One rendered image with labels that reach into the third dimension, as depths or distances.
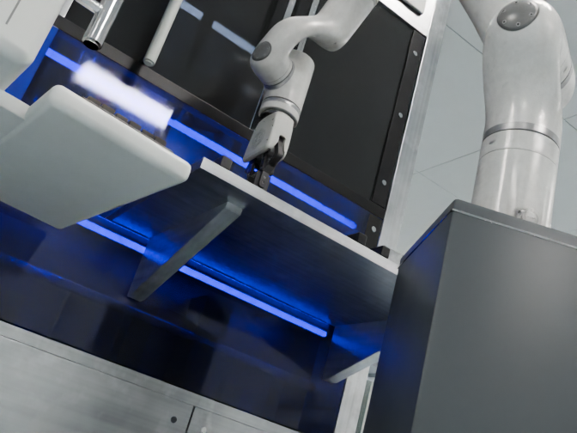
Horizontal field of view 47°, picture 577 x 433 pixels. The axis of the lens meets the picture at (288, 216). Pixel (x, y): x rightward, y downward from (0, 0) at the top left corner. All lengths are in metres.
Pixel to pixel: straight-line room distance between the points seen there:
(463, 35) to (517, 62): 2.69
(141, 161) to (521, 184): 0.55
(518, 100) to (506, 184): 0.15
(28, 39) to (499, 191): 0.67
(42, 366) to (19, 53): 0.66
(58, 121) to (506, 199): 0.62
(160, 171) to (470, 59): 3.21
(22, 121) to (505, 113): 0.71
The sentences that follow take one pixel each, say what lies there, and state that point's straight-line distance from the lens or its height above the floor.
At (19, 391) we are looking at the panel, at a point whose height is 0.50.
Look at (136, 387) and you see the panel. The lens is 1.37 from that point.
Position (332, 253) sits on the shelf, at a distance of 1.18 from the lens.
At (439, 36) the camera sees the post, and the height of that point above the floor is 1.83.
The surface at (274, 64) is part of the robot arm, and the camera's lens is 1.36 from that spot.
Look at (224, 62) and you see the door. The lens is 1.63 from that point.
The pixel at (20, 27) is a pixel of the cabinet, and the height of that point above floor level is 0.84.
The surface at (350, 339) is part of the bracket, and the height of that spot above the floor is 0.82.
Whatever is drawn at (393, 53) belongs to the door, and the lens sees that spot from 1.99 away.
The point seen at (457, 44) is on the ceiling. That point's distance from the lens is 3.87.
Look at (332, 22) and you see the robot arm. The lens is 1.45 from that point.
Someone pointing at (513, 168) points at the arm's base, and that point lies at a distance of 1.05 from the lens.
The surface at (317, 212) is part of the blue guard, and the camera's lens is 1.63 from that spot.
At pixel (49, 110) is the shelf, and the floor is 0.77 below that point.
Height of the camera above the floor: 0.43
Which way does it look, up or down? 23 degrees up
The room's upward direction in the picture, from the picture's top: 17 degrees clockwise
